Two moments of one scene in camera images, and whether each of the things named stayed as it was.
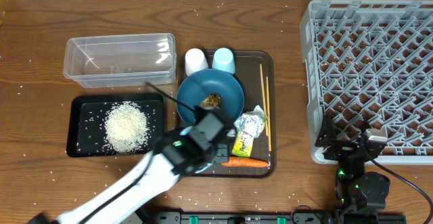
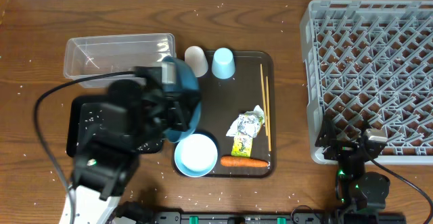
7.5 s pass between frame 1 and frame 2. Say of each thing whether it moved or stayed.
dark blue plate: moved
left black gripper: moved
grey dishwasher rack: stayed
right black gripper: stayed
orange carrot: stayed
